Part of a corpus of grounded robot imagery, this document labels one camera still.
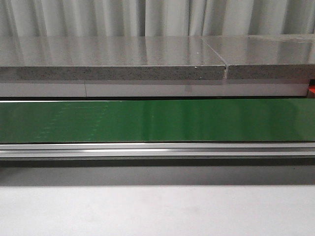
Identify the grey stone counter slab left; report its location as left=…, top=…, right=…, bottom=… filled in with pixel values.
left=0, top=36, right=225, bottom=81

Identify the aluminium conveyor side rail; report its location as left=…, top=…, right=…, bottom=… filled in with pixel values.
left=0, top=142, right=315, bottom=161

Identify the white cabinet panel under counter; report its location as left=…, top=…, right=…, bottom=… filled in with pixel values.
left=0, top=79, right=310, bottom=97

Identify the red plastic tray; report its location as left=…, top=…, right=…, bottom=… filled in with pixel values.
left=307, top=85, right=315, bottom=98

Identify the white pleated curtain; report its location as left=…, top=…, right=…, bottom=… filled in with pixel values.
left=0, top=0, right=315, bottom=36

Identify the green conveyor belt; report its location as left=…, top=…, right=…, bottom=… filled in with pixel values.
left=0, top=98, right=315, bottom=143

